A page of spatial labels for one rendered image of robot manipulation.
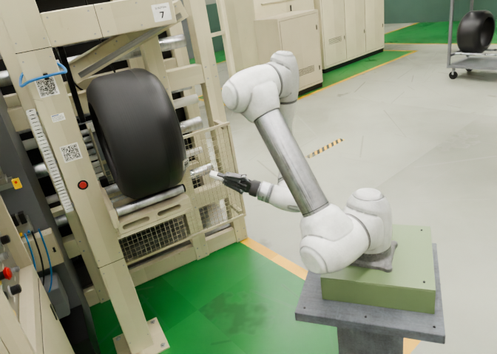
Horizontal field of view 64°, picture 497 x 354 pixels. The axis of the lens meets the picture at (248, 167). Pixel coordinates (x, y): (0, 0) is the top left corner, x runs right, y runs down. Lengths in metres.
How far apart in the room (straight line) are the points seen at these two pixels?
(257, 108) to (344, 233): 0.50
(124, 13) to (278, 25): 4.31
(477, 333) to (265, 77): 1.72
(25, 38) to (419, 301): 1.73
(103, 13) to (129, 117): 0.59
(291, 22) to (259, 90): 5.10
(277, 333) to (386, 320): 0.97
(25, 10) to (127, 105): 0.50
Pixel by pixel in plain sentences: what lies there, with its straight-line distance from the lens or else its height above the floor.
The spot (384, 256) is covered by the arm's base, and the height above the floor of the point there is 0.79.
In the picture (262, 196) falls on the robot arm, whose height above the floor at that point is 0.91.
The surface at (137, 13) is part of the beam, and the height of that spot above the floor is 1.71.
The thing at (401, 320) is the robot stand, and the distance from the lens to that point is 1.55.
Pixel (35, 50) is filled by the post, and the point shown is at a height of 1.65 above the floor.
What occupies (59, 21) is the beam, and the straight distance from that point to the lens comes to 2.08.
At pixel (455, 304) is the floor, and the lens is 2.59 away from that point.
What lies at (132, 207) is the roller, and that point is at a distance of 1.94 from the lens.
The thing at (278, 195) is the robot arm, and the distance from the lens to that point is 1.74.
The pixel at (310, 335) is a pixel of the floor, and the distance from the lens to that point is 2.36.
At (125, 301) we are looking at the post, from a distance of 2.28.
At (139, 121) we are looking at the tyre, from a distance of 1.71.
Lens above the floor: 1.76
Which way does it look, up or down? 24 degrees down
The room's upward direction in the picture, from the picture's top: 9 degrees counter-clockwise
